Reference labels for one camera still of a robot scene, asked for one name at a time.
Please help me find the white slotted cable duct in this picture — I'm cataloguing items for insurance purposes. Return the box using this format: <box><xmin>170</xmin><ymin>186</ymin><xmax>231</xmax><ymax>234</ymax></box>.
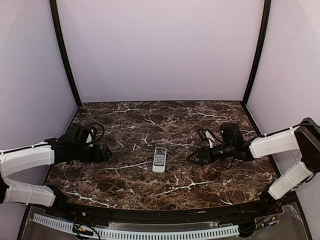
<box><xmin>32</xmin><ymin>213</ymin><xmax>240</xmax><ymax>240</ymax></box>

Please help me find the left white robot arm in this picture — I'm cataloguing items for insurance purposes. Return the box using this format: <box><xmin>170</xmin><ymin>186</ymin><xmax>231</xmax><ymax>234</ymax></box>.
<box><xmin>0</xmin><ymin>122</ymin><xmax>112</xmax><ymax>209</ymax></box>

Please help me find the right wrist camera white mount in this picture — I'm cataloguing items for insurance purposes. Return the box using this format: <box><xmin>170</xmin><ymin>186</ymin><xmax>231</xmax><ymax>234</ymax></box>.
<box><xmin>196</xmin><ymin>127</ymin><xmax>216</xmax><ymax>148</ymax></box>

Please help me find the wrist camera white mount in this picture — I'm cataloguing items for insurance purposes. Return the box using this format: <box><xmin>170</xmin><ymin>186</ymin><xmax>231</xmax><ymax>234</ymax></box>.
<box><xmin>196</xmin><ymin>127</ymin><xmax>216</xmax><ymax>148</ymax></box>
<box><xmin>84</xmin><ymin>122</ymin><xmax>105</xmax><ymax>146</ymax></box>

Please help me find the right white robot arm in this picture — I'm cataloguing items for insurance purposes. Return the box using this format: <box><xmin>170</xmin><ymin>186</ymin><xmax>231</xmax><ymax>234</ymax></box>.
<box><xmin>186</xmin><ymin>117</ymin><xmax>320</xmax><ymax>201</ymax></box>

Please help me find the left black frame post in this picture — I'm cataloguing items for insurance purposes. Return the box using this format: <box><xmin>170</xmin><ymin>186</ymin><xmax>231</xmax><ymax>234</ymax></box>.
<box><xmin>49</xmin><ymin>0</ymin><xmax>82</xmax><ymax>108</ymax></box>

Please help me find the black frame post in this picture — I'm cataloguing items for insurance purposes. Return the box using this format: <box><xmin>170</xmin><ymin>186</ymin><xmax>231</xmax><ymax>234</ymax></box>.
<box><xmin>241</xmin><ymin>0</ymin><xmax>272</xmax><ymax>108</ymax></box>
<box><xmin>49</xmin><ymin>0</ymin><xmax>82</xmax><ymax>108</ymax></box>

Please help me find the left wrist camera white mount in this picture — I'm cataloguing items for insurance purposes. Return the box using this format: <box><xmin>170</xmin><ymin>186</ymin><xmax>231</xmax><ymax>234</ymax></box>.
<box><xmin>84</xmin><ymin>122</ymin><xmax>105</xmax><ymax>146</ymax></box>

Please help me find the black front rail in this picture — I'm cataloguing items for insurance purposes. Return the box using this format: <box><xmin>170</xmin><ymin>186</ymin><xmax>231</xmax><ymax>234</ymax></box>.
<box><xmin>66</xmin><ymin>201</ymin><xmax>262</xmax><ymax>224</ymax></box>

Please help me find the white remote control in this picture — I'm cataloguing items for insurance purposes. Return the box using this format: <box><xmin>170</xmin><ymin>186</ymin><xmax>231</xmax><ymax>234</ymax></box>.
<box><xmin>152</xmin><ymin>147</ymin><xmax>167</xmax><ymax>174</ymax></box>

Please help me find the right black frame post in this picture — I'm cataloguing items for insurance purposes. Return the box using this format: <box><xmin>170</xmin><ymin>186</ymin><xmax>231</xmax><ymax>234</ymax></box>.
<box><xmin>241</xmin><ymin>0</ymin><xmax>272</xmax><ymax>108</ymax></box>

